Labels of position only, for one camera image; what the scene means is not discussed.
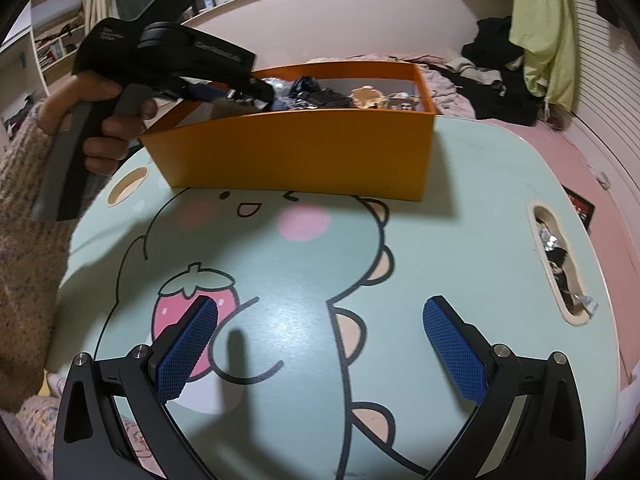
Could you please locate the black smartphone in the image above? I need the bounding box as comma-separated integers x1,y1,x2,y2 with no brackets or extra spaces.
562,186,596,233

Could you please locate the beige crumpled garment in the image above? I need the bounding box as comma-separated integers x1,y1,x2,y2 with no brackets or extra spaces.
445,57,503,86

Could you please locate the black snack packet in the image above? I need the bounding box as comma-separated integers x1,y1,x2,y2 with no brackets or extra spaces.
545,247,576,296

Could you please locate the cream small figurine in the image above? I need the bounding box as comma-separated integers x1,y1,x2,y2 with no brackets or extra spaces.
350,86,386,110

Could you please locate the person's floral pajama leg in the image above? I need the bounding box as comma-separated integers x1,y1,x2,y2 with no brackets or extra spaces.
15,370,66,480

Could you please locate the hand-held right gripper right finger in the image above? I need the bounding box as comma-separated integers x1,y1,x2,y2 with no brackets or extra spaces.
422,296,587,480

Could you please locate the orange cardboard box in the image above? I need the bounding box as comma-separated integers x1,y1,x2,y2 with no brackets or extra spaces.
139,61,441,203

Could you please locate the white curved headboard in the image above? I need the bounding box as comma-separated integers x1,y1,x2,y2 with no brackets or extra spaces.
185,0,516,71

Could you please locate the person's left hand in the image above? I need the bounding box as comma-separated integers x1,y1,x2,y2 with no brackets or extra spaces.
39,71,159,175

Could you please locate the white bookshelf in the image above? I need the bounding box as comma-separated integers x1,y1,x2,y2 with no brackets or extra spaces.
30,2,88,96

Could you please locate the pile of black clothes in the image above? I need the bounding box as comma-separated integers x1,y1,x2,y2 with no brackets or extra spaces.
460,17,542,127

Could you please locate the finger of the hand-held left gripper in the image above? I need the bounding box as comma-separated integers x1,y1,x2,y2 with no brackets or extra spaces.
220,74,276,110
186,84,234,104

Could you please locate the brown fluffy item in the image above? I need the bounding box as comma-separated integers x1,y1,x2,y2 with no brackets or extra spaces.
542,105,568,132

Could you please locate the crumpled silver foil wrapper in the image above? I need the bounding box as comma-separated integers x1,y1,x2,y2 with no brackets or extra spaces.
539,225,563,252

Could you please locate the person's left forearm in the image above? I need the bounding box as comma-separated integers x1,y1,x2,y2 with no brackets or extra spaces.
0,105,101,411

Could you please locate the white louvred door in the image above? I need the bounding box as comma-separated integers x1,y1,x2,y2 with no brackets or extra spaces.
565,0,640,191

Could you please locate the light green hanging garment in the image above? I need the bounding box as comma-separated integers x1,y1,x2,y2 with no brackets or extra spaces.
509,0,581,111

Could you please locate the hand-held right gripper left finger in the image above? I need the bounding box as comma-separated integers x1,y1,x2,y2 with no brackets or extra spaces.
52,295,221,480

